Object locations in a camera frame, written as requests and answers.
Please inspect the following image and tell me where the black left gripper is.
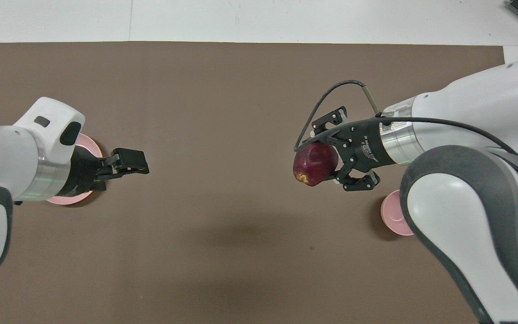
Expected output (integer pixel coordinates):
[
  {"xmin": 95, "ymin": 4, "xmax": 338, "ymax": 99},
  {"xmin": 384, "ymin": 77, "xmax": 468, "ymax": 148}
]
[{"xmin": 63, "ymin": 147, "xmax": 150, "ymax": 197}]

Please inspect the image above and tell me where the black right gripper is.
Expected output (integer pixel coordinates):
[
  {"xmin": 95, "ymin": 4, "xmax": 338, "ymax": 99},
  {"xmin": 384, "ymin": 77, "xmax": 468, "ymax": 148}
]
[{"xmin": 311, "ymin": 106, "xmax": 397, "ymax": 192}]

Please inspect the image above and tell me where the dark red apple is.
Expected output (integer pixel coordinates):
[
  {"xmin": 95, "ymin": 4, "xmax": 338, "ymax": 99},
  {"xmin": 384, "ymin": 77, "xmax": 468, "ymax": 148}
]
[{"xmin": 293, "ymin": 143, "xmax": 339, "ymax": 187}]

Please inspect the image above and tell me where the pink plate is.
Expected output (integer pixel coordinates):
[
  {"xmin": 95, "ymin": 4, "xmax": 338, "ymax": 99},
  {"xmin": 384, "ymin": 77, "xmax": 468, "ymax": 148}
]
[{"xmin": 45, "ymin": 134, "xmax": 103, "ymax": 206}]

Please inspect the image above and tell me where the small pink bowl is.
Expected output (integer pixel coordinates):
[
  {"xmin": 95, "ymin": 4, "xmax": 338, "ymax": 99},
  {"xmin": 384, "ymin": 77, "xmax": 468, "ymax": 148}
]
[{"xmin": 380, "ymin": 189, "xmax": 415, "ymax": 236}]

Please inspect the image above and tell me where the brown table mat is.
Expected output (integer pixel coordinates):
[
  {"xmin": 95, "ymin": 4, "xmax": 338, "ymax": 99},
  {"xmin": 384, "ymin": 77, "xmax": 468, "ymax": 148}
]
[{"xmin": 0, "ymin": 41, "xmax": 518, "ymax": 324}]

